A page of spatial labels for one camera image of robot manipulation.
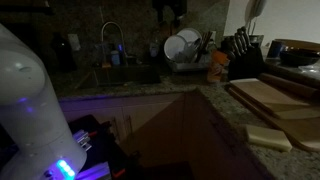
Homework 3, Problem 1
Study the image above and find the black robot cart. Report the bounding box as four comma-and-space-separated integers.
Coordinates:
64, 114, 144, 180

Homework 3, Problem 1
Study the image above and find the black handled knife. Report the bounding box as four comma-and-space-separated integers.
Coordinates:
231, 33, 242, 55
235, 29, 247, 51
240, 26, 252, 48

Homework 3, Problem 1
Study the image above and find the wooden kitchen cabinet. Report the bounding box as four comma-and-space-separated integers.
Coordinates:
59, 91, 268, 180

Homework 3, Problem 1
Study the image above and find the white wall phone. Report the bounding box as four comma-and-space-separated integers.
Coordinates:
244, 0, 268, 25

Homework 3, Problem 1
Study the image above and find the dark cutlery holder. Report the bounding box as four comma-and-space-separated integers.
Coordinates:
194, 30, 215, 64

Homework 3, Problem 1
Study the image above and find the small wooden chopping board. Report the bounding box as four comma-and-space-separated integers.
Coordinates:
229, 77, 320, 120

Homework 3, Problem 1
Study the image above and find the yellow sponge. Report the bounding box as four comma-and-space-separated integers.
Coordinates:
246, 123, 294, 154

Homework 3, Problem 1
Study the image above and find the dark blue cup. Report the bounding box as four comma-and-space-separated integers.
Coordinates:
266, 40, 284, 59

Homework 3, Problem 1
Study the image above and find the grey dish rack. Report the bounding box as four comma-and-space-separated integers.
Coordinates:
164, 49, 214, 73

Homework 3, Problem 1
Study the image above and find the white dinner plate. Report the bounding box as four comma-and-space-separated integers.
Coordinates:
176, 27, 203, 46
163, 34, 188, 63

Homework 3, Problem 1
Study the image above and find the white wall outlet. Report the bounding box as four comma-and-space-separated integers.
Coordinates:
67, 33, 82, 52

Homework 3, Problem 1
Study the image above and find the orange plastic container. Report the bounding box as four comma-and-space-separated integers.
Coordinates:
206, 49, 231, 84

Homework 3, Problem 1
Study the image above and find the steel kitchen sink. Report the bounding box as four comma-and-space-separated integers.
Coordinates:
78, 64, 162, 90

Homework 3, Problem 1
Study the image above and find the large wooden chopping board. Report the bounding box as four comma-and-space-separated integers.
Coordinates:
225, 84, 320, 153

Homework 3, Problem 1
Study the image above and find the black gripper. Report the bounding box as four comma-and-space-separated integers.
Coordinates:
151, 0, 188, 26

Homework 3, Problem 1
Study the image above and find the black knife block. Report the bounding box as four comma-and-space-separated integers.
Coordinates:
227, 45, 266, 82

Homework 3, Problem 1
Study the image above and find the curved metal faucet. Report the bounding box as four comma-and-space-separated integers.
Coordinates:
100, 21, 130, 66

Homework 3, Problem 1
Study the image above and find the wooden rolling pin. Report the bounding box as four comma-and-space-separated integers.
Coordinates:
259, 72, 320, 100

